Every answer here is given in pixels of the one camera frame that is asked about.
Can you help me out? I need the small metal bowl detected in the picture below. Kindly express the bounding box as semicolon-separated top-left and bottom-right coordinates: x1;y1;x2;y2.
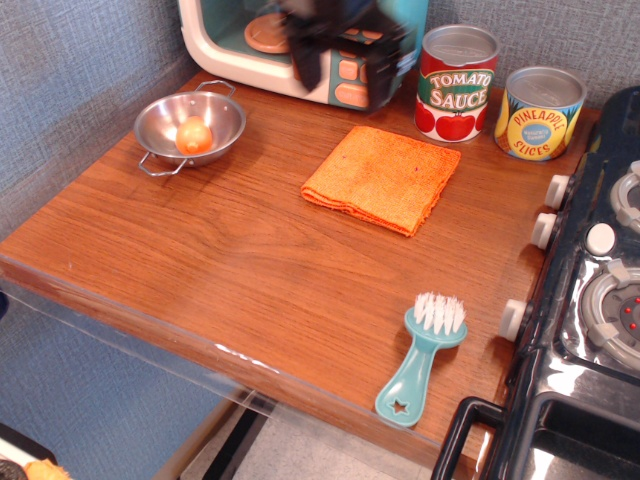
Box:
133;80;246;178

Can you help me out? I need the teal toy microwave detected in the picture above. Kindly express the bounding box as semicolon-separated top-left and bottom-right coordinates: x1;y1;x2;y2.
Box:
179;1;428;110

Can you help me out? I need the orange toy onion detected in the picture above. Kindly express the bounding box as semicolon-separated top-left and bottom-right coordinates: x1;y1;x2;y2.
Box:
175;116;213;155

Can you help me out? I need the black toy stove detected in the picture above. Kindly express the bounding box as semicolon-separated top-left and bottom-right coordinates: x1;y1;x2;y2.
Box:
433;87;639;479

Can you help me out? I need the teal scrub brush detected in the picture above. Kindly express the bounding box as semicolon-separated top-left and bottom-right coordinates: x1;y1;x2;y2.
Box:
375;292;468;427

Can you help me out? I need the yellow pineapple slices can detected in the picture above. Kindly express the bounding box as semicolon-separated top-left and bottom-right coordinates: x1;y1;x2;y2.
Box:
494;66;587;162

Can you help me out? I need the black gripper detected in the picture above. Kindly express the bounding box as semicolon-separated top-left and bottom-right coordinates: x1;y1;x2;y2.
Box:
277;0;408;112

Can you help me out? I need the orange towel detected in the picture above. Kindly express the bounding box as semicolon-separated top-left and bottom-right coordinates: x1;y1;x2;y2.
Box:
301;126;461;237

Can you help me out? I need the orange fuzzy object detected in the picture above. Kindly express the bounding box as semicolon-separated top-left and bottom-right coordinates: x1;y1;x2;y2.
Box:
0;460;71;480

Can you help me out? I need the red tomato sauce can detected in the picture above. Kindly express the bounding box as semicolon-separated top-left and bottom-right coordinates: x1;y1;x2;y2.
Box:
414;24;500;143

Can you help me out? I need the white stove knob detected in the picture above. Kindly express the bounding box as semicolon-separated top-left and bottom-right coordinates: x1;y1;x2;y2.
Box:
530;213;557;250
544;175;571;210
498;299;527;342

